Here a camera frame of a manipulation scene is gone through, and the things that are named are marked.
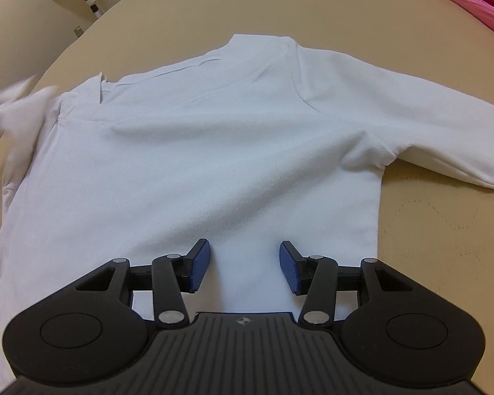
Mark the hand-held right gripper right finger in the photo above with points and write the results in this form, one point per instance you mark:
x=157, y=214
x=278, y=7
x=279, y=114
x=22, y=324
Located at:
x=290, y=267

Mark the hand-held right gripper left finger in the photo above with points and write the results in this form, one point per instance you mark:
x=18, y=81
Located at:
x=199, y=265

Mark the white long-sleeved shirt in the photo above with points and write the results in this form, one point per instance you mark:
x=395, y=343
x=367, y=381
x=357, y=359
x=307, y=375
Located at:
x=214, y=156

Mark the wall socket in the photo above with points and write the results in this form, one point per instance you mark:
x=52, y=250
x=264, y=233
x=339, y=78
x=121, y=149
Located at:
x=78, y=30

